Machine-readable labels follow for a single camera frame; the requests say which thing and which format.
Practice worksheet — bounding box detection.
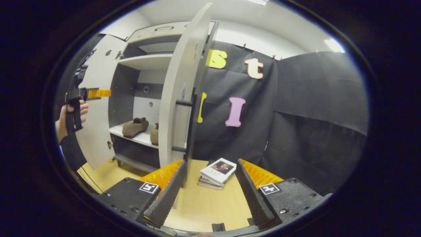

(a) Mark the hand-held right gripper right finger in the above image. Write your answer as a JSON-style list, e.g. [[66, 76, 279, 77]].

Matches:
[[234, 159, 326, 230]]

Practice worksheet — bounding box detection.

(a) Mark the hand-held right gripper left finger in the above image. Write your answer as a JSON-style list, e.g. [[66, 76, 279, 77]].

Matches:
[[97, 160, 187, 228]]

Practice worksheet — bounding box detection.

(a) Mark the grey shoe cabinet door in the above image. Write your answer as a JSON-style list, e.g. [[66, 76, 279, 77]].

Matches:
[[158, 3, 220, 188], [75, 34, 127, 171]]

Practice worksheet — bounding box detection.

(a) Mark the brown suede shoe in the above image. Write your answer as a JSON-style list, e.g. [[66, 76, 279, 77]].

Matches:
[[122, 117, 149, 139], [150, 123, 160, 146]]

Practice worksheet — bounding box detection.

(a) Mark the grey shoe cabinet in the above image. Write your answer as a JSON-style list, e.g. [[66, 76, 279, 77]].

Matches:
[[109, 20, 219, 173]]

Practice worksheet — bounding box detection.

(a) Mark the black backdrop cloth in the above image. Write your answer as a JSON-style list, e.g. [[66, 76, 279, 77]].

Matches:
[[192, 41, 369, 195], [54, 33, 106, 173]]

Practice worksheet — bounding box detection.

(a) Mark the grey book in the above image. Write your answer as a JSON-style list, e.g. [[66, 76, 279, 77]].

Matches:
[[197, 176, 226, 191]]

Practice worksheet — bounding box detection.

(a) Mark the white picture cover book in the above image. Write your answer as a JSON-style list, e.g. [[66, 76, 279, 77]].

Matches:
[[200, 158, 237, 185]]

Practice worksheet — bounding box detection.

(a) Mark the black cable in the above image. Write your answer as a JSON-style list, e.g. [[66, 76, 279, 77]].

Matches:
[[77, 163, 104, 195]]

